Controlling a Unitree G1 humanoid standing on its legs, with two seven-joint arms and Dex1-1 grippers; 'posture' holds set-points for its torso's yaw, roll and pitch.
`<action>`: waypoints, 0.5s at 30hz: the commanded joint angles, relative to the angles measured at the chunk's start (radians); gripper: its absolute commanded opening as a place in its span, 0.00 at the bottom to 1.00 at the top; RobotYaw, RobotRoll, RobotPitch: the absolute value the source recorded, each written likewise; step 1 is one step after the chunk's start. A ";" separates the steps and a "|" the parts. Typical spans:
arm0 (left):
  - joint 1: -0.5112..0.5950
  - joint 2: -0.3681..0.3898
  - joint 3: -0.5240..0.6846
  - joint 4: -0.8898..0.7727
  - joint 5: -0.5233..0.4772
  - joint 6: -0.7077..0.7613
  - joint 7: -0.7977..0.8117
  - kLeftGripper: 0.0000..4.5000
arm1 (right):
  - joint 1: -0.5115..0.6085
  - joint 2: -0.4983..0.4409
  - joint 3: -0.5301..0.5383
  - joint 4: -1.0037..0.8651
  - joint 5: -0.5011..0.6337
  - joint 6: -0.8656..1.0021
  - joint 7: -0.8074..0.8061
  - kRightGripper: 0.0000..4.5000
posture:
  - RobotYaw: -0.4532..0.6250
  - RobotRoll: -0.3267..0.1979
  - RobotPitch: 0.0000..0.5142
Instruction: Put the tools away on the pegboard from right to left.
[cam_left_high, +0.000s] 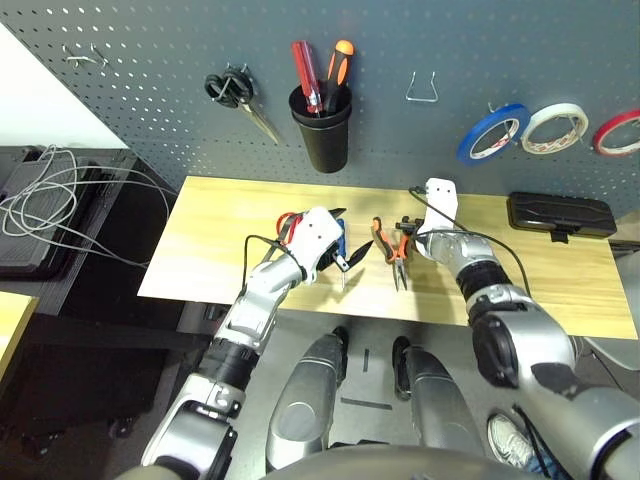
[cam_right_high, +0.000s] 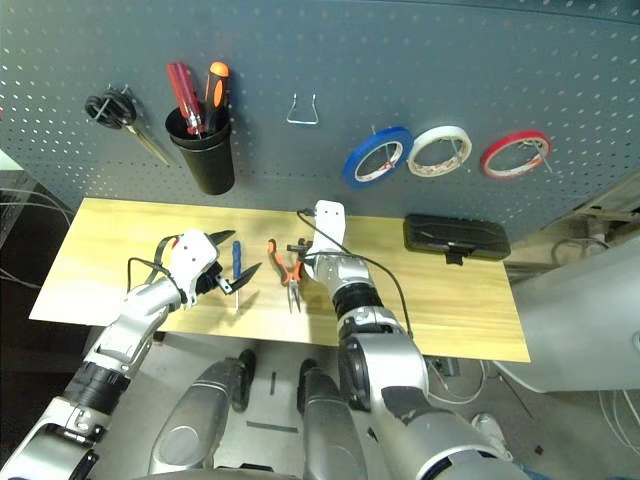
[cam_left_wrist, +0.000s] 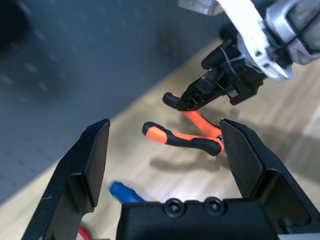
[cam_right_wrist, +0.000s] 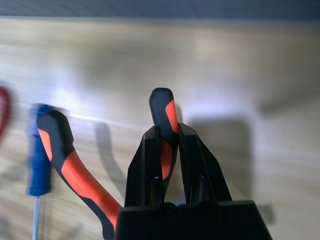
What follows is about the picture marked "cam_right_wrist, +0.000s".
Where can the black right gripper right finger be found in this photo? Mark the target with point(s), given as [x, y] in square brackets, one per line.
[202, 165]

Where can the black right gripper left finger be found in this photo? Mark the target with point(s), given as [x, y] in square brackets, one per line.
[142, 170]

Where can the orange black needle-nose pliers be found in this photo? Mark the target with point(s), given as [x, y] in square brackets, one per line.
[82, 180]

